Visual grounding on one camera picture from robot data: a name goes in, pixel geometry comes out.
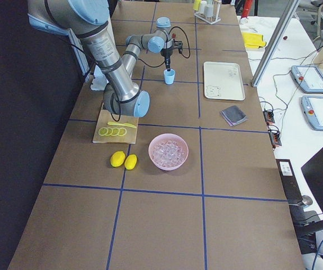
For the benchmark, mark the white camera mast pole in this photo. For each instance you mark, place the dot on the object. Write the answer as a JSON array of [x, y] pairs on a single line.
[[99, 80]]

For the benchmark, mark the grey folded cloth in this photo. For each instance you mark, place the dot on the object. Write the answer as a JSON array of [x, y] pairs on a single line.
[[233, 115]]

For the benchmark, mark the yellow upturned cup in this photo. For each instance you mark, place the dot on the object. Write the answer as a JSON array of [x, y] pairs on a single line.
[[196, 5]]

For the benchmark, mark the red fire extinguisher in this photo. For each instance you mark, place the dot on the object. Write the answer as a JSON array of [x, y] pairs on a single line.
[[246, 8]]

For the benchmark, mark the clear ice cubes pile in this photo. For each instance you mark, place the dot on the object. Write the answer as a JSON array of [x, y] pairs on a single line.
[[168, 154]]

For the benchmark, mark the light blue plastic cup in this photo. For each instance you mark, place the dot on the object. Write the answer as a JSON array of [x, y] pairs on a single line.
[[169, 75]]

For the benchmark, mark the white upturned cup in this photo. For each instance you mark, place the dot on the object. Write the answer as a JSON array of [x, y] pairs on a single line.
[[202, 6]]

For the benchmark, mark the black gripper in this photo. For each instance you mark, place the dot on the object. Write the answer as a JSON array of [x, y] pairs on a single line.
[[166, 52]]

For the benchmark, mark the yellow lemon left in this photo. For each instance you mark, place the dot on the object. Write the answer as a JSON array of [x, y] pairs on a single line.
[[117, 159]]

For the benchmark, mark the white wire cup rack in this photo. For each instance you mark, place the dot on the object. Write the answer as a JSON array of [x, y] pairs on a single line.
[[213, 20]]

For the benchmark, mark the yellow lemon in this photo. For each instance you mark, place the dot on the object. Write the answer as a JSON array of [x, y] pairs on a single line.
[[130, 162], [117, 159]]

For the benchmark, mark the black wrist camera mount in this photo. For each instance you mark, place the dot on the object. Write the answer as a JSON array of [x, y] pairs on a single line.
[[178, 45]]

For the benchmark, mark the yellow cloth on desk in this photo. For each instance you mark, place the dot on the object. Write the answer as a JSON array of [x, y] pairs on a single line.
[[253, 40]]

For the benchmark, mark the pink bowl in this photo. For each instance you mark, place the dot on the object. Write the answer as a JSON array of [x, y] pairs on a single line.
[[165, 137]]

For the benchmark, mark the yellow lemon right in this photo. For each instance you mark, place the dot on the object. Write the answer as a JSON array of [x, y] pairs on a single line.
[[130, 162]]

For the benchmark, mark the near teach pendant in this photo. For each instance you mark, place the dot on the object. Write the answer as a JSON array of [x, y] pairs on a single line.
[[312, 107]]

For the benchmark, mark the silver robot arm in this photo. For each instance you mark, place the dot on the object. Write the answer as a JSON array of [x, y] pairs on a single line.
[[89, 21]]

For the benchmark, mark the yellow plastic knife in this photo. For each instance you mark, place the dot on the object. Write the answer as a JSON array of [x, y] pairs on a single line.
[[113, 123]]

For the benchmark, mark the cream bear serving tray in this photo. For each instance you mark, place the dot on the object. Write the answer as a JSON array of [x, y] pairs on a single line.
[[223, 81]]

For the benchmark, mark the far teach pendant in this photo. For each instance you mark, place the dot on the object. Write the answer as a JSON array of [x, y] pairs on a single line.
[[308, 77]]

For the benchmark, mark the lemon slices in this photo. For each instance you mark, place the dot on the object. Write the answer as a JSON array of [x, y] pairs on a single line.
[[107, 132]]

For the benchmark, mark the grey upturned cup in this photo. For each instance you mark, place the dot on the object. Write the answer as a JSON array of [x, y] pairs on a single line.
[[208, 11]]

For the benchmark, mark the teach pendant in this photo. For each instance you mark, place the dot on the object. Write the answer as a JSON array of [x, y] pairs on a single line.
[[308, 77], [312, 107]]

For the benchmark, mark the wooden cutting board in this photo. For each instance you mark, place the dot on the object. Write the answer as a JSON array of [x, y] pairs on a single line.
[[104, 117]]

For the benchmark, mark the aluminium frame post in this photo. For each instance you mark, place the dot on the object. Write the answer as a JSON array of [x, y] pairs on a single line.
[[274, 41]]

